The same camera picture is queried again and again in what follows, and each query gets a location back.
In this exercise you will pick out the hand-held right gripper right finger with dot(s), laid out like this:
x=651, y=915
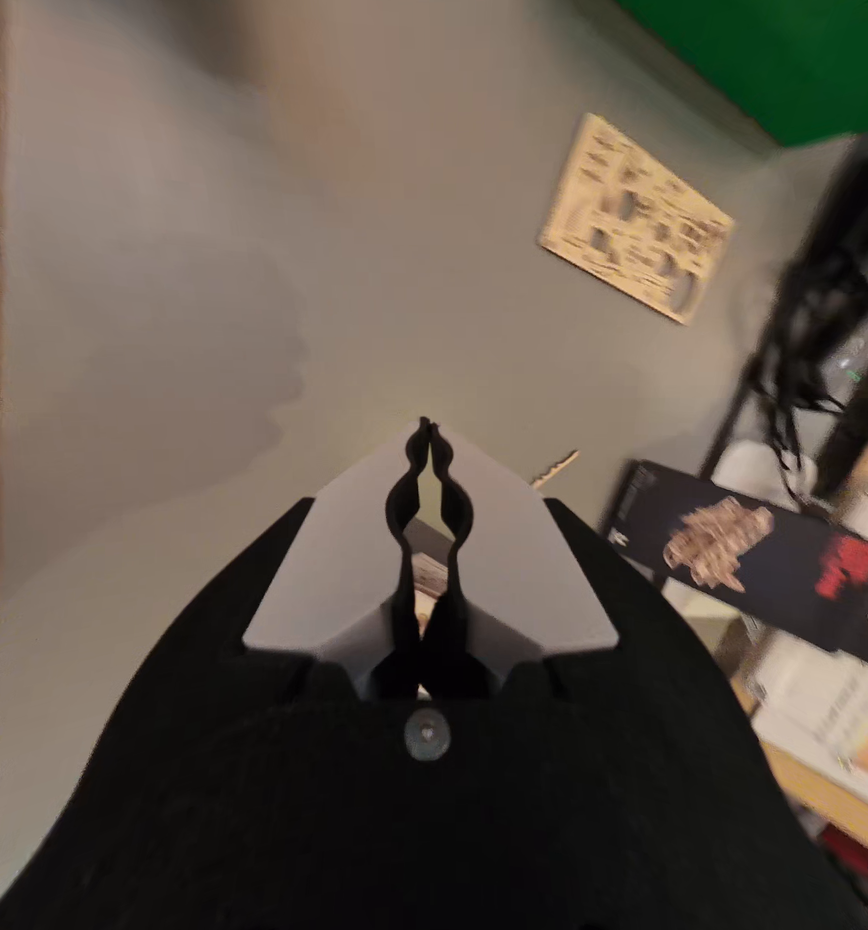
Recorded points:
x=536, y=574

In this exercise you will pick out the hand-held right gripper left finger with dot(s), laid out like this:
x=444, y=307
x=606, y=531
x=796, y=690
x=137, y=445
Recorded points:
x=318, y=574

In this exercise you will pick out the black model kit box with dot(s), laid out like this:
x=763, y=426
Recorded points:
x=645, y=508

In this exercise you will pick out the laser-cut wooden parts sheet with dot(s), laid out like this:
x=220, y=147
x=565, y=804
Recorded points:
x=579, y=145

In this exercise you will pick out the small loose wooden part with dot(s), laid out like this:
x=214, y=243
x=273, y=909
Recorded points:
x=554, y=471

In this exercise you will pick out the white printed sheet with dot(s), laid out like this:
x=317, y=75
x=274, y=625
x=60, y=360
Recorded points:
x=812, y=697

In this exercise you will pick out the large green plastic bin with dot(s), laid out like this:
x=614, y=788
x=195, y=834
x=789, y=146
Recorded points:
x=768, y=58

